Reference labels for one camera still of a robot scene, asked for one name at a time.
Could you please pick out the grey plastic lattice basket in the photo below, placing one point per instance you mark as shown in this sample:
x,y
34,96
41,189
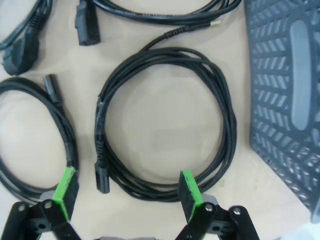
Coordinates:
x,y
300,75

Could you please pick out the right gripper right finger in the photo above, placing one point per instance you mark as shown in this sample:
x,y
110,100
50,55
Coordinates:
x,y
191,195

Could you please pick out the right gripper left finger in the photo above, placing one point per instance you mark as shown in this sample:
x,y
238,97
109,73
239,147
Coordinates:
x,y
63,195

